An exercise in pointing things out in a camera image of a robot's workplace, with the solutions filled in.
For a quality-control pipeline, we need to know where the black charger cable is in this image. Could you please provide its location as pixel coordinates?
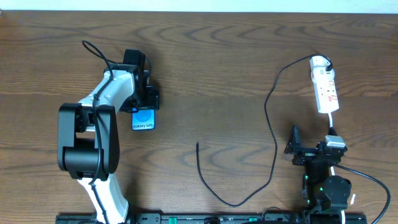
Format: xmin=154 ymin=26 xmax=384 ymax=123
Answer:
xmin=195 ymin=54 xmax=333 ymax=208

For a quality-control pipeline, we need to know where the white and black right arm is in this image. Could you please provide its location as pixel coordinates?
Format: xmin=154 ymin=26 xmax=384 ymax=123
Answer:
xmin=284 ymin=125 xmax=351 ymax=223

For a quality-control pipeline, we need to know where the white power strip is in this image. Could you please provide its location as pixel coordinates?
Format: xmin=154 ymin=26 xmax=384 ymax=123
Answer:
xmin=311 ymin=67 xmax=339 ymax=114

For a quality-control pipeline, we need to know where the white USB charger plug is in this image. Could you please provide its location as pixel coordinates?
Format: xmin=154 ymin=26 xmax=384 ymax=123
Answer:
xmin=310 ymin=55 xmax=335 ymax=77

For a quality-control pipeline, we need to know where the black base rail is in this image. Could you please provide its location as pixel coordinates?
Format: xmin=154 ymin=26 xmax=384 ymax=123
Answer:
xmin=55 ymin=212 xmax=368 ymax=224

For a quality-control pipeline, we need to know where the blue Galaxy smartphone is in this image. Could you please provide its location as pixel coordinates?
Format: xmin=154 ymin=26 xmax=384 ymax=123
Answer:
xmin=132 ymin=110 xmax=155 ymax=131

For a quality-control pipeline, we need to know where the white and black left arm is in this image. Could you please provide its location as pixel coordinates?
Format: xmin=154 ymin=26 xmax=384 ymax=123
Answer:
xmin=55 ymin=62 xmax=159 ymax=223

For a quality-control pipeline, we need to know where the white power strip cord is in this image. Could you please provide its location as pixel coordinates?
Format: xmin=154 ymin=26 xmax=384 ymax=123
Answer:
xmin=328 ymin=112 xmax=356 ymax=224

